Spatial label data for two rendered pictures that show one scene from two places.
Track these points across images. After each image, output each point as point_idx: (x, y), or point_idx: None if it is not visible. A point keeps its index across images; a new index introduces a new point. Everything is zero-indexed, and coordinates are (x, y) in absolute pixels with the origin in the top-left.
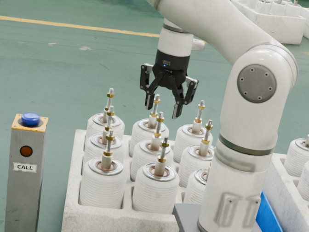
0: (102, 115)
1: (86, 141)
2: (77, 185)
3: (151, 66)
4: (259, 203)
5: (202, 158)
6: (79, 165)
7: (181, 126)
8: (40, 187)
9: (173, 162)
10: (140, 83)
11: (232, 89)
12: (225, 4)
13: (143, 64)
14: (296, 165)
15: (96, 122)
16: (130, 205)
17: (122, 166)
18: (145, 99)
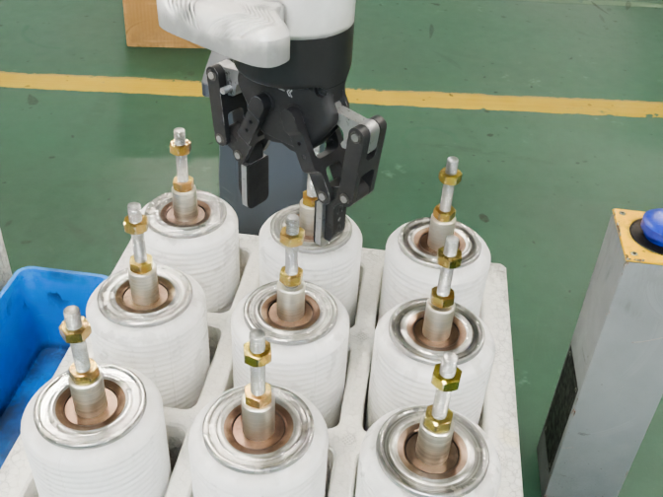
0: (450, 477)
1: (493, 344)
2: (487, 325)
3: (349, 109)
4: None
5: (166, 268)
6: (490, 396)
7: (128, 439)
8: (572, 355)
9: (191, 423)
10: (375, 178)
11: None
12: None
13: (379, 115)
14: None
15: (472, 423)
16: (367, 272)
17: (400, 237)
18: (345, 214)
